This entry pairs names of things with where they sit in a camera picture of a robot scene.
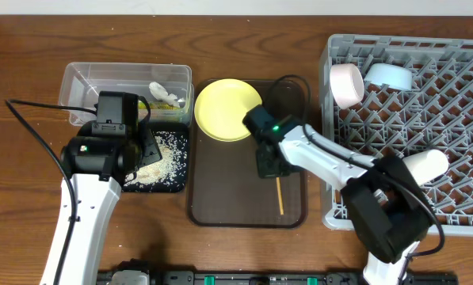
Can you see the brown serving tray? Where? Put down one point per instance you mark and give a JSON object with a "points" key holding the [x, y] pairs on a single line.
{"points": [[225, 189]]}

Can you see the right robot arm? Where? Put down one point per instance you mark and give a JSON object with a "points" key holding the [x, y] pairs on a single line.
{"points": [[383, 196]]}

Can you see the wooden chopstick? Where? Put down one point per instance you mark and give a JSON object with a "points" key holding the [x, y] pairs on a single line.
{"points": [[279, 196]]}

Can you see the yellow plate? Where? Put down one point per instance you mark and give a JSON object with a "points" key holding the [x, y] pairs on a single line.
{"points": [[221, 106]]}

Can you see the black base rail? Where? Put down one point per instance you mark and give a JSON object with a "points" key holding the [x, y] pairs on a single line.
{"points": [[140, 272]]}

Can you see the black waste tray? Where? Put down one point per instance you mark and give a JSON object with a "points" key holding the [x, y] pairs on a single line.
{"points": [[92, 160]]}

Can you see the light blue bowl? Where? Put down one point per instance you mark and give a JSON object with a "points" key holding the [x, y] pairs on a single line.
{"points": [[393, 76]]}

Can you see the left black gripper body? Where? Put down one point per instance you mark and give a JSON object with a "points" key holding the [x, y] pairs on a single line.
{"points": [[149, 148]]}

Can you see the white cup green inside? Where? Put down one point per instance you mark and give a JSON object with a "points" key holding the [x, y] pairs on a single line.
{"points": [[427, 165]]}

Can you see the green snack wrapper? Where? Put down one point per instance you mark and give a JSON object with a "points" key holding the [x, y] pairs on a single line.
{"points": [[157, 106]]}

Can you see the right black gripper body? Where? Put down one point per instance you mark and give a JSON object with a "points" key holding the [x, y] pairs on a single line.
{"points": [[268, 168]]}

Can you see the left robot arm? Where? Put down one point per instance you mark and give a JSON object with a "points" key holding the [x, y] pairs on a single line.
{"points": [[79, 237]]}

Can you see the white tissue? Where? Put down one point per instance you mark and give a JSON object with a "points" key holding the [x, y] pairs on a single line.
{"points": [[160, 93]]}

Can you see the grey dishwasher rack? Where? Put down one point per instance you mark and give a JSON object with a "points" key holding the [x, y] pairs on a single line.
{"points": [[436, 114]]}

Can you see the pile of rice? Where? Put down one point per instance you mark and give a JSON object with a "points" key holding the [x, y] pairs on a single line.
{"points": [[170, 173]]}

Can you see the clear plastic waste bin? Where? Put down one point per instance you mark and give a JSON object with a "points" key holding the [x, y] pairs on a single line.
{"points": [[83, 82]]}

